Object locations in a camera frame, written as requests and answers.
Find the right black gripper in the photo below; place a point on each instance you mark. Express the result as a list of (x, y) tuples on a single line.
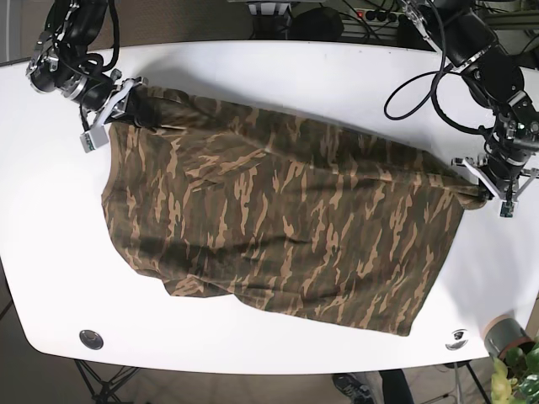
[(123, 102)]

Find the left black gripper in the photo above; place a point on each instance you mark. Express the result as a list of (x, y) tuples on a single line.
[(501, 171)]

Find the camouflage pattern T-shirt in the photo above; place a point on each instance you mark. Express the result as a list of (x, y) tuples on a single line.
[(289, 214)]

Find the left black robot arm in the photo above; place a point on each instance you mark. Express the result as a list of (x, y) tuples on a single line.
[(471, 50)]

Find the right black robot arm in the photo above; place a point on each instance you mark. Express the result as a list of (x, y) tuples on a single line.
[(61, 61)]

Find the grey plant pot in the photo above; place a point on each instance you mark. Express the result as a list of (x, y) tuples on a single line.
[(503, 333)]

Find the right silver table grommet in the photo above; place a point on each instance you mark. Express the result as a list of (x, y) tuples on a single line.
[(458, 339)]

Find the silver table grommet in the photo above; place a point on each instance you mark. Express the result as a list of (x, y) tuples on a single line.
[(458, 339), (91, 339)]

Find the green potted plant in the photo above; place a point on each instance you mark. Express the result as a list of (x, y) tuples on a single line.
[(515, 379)]

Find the left silver table grommet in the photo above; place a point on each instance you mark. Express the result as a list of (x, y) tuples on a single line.
[(91, 339)]

